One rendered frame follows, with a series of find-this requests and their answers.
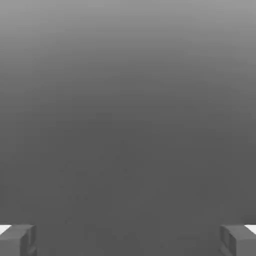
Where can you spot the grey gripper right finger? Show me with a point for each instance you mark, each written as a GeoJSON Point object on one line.
{"type": "Point", "coordinates": [240, 240]}

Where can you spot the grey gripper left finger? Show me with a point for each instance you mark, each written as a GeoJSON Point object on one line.
{"type": "Point", "coordinates": [16, 240]}

